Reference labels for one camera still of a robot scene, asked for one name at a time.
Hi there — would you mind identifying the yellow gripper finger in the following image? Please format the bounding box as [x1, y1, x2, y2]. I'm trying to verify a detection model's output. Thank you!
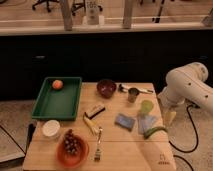
[165, 111, 176, 126]

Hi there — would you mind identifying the blue sponge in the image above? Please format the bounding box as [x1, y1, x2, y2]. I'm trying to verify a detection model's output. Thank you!
[115, 114, 135, 131]

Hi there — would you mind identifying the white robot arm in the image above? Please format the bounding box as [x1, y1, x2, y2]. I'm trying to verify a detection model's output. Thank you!
[158, 62, 213, 126]

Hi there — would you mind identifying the green plastic tray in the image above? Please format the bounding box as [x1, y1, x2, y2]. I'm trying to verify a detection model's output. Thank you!
[32, 77, 82, 121]

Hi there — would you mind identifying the green vegetable toy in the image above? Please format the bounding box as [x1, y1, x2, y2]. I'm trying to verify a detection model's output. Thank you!
[143, 126, 167, 139]

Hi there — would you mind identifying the green plastic cup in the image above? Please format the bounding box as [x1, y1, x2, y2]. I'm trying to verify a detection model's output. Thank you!
[140, 100, 154, 114]

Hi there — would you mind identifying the light blue cloth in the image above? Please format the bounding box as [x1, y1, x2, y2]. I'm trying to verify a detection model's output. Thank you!
[137, 114, 157, 134]

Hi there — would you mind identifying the metal cup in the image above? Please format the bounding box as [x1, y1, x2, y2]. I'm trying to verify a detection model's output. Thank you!
[128, 88, 139, 103]

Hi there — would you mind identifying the dark red bowl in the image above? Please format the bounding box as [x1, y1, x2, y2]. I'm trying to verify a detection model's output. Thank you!
[97, 79, 117, 98]

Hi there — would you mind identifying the black eraser brush block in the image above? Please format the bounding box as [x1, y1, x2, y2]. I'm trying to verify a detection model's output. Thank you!
[85, 104, 105, 119]

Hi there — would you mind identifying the yellow banana toy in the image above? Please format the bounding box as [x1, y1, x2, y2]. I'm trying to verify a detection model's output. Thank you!
[83, 116, 99, 135]

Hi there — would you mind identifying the metal fork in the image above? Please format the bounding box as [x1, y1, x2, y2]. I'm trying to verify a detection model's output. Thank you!
[94, 127, 103, 162]

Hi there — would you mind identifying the purple grapes bunch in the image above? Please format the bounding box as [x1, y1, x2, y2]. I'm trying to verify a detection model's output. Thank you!
[64, 130, 77, 155]

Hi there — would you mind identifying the orange plate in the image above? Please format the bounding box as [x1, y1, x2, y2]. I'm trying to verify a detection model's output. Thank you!
[56, 135, 89, 169]

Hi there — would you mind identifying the orange fruit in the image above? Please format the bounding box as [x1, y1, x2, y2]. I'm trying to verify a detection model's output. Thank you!
[52, 80, 63, 90]

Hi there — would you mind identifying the white round container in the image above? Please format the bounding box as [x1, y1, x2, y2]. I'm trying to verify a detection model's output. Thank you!
[42, 120, 60, 139]

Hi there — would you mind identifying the white box on counter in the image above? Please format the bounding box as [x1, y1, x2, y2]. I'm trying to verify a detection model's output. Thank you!
[85, 0, 99, 25]

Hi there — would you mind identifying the black office chair base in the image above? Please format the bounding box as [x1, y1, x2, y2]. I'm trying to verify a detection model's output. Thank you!
[32, 0, 59, 13]

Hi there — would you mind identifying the black cable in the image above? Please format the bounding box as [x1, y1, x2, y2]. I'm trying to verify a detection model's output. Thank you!
[168, 105, 200, 171]

